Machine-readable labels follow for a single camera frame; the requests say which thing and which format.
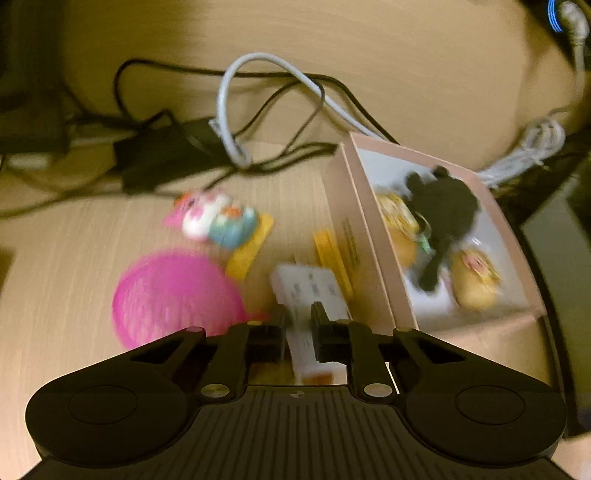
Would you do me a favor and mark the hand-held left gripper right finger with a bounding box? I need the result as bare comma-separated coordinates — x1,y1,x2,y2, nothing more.
310,302,462,398

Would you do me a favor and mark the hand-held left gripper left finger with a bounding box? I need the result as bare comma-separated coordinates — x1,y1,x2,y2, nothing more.
129,308,288,401

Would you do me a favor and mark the white label bread packet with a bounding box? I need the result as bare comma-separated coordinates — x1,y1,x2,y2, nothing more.
270,263,352,385

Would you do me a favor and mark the pink cardboard box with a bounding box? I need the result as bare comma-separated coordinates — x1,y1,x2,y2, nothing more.
322,131,549,334

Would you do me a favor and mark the yellow toy brick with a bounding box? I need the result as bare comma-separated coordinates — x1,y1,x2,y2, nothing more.
314,228,354,298
226,212,274,280

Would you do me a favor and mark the pink plastic strainer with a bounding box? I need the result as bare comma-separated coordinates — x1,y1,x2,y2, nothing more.
112,248,271,350

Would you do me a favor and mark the teal globe ball toy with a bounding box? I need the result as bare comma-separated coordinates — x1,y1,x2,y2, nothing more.
210,203,259,250

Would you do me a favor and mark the pink pig toy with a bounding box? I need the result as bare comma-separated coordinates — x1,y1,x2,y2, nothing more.
164,188,222,241

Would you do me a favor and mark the clear bread packet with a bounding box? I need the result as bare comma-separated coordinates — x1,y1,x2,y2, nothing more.
375,191,423,268
450,247,502,310

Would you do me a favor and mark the black plush toy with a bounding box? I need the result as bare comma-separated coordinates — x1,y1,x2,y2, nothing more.
401,166,483,292

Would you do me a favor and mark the black power adapter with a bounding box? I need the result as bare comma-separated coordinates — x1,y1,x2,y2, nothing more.
113,117,222,195

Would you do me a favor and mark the grey computer tower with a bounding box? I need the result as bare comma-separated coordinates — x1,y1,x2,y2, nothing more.
517,152,591,439

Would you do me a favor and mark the white power strip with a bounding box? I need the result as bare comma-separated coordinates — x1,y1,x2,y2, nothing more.
0,131,121,171

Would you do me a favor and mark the dark equipment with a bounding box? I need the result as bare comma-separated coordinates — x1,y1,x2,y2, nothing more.
0,0,65,153

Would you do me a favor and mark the thin black cable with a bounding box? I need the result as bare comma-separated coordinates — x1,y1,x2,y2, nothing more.
113,58,402,185

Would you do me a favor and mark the grey looped cable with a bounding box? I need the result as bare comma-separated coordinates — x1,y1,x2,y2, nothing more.
217,53,393,167

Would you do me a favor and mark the bundled white cable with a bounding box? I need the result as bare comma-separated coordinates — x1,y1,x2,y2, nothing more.
478,0,591,188

